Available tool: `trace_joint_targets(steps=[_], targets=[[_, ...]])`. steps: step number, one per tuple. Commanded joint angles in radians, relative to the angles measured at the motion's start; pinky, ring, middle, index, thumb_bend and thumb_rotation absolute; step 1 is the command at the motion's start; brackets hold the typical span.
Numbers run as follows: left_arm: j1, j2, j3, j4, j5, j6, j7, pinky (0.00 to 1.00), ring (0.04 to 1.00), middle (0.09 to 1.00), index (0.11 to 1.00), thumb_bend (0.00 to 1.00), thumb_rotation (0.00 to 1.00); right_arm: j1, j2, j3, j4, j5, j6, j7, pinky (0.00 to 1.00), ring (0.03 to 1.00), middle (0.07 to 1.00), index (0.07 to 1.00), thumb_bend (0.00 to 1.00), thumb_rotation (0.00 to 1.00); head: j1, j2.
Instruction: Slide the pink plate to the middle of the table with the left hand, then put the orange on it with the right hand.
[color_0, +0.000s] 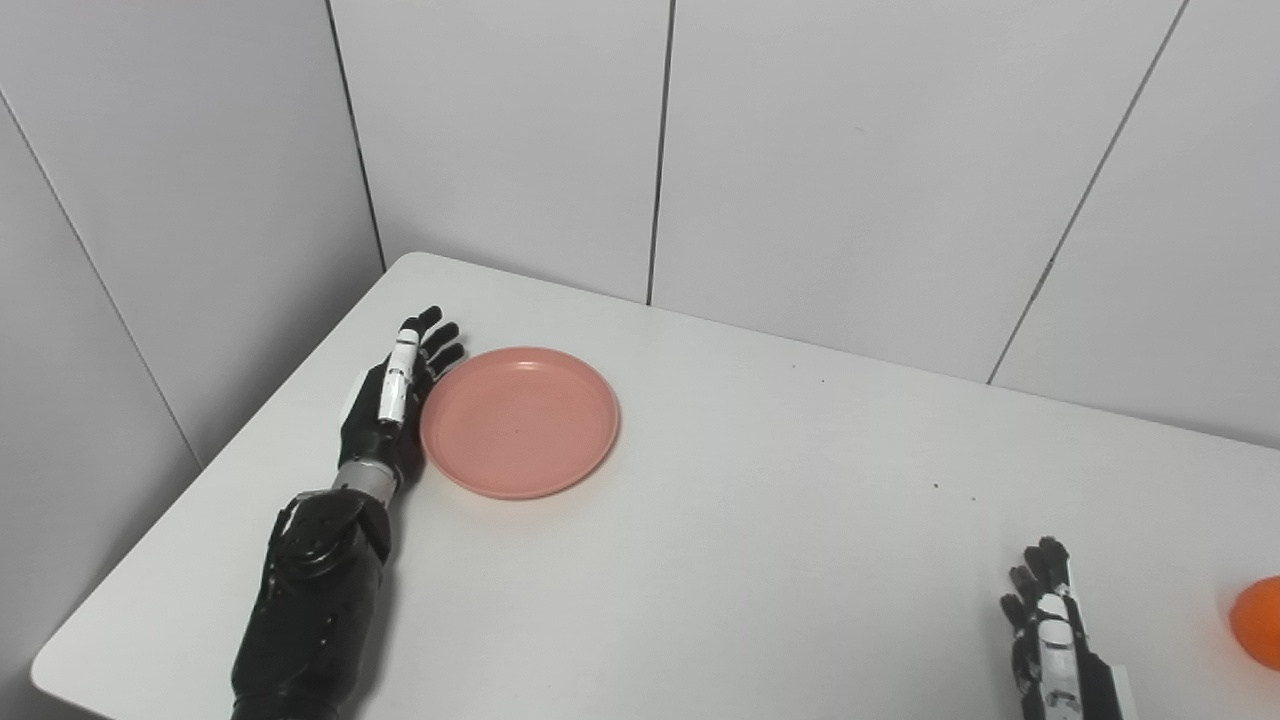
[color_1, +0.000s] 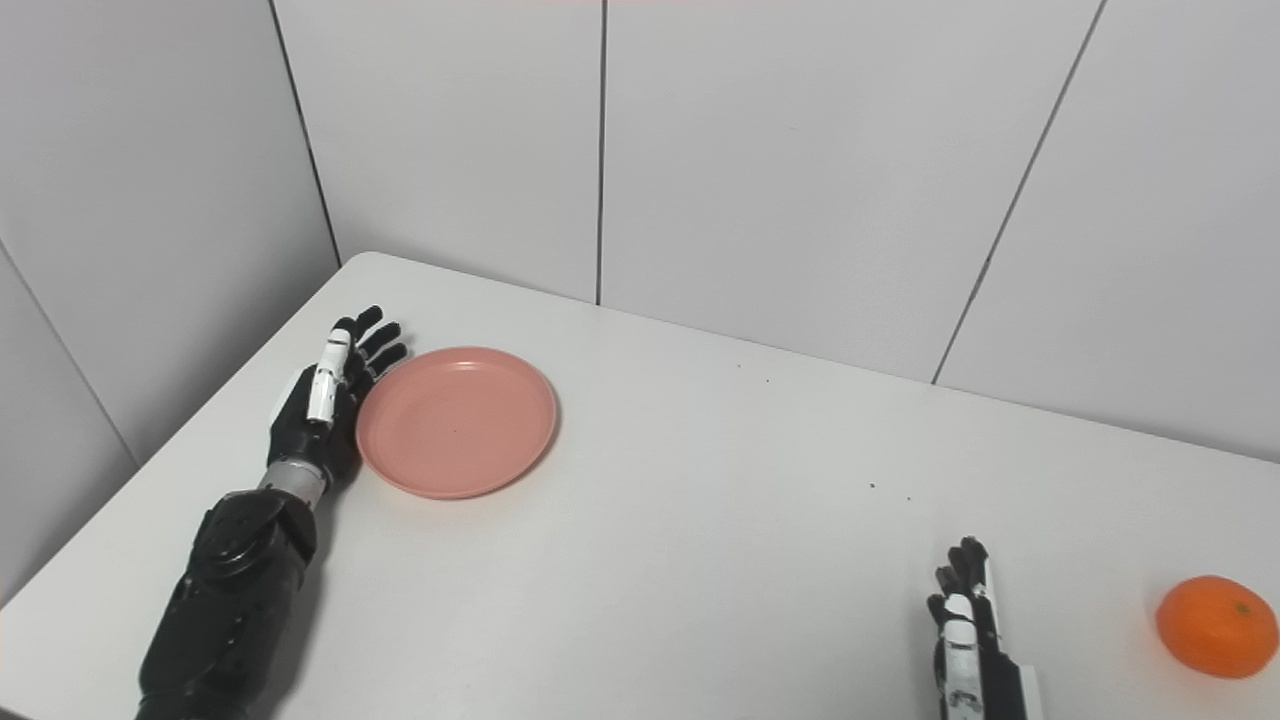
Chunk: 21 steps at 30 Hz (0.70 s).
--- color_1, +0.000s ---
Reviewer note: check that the pink round plate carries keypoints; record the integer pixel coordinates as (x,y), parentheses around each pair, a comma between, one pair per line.
(455,422)

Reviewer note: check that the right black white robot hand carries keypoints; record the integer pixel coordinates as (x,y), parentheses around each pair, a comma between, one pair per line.
(985,650)

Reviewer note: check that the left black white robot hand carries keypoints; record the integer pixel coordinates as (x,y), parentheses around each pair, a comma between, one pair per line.
(300,425)

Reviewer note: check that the orange fruit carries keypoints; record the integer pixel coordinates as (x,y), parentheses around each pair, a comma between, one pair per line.
(1215,628)

